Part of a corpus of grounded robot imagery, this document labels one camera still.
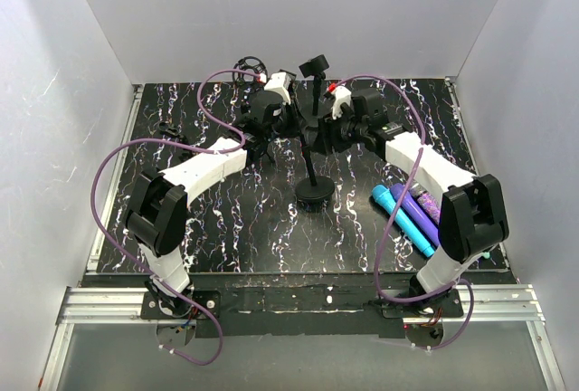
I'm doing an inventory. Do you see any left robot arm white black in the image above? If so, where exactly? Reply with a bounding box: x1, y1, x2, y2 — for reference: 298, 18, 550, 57
124, 90, 301, 319

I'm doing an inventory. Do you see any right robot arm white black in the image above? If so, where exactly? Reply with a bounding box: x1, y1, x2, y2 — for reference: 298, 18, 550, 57
312, 85, 509, 317

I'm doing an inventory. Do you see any black round base stand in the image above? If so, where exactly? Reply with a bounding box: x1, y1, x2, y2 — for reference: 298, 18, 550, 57
299, 54, 329, 130
295, 132, 335, 205

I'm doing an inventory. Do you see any aluminium frame rail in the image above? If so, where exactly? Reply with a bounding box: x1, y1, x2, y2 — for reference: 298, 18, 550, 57
38, 85, 191, 391

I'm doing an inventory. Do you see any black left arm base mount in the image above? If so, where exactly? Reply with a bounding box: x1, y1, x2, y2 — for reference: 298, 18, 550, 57
140, 289, 223, 320

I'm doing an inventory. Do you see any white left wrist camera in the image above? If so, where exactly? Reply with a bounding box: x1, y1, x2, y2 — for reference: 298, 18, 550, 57
264, 70, 297, 105

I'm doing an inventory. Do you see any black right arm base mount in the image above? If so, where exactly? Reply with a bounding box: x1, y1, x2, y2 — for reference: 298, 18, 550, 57
377, 289, 469, 320

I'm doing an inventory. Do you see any purple glitter silver mesh microphone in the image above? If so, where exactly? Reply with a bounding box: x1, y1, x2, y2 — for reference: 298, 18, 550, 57
409, 183, 441, 225

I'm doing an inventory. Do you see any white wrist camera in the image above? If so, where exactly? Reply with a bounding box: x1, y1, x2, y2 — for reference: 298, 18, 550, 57
327, 84, 352, 119
264, 70, 297, 105

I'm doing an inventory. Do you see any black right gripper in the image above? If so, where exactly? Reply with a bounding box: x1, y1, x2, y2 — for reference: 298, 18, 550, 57
311, 108, 367, 157

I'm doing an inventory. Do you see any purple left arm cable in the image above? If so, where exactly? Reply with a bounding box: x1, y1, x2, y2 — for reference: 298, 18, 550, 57
90, 68, 272, 367

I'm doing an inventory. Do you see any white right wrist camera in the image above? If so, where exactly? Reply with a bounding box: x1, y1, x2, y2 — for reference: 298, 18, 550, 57
327, 84, 352, 119

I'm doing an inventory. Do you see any bright blue microphone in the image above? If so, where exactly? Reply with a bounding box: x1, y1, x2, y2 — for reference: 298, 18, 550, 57
372, 184, 439, 258

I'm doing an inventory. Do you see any purple foam head microphone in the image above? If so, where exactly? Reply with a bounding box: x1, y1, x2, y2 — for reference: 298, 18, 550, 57
395, 192, 440, 248

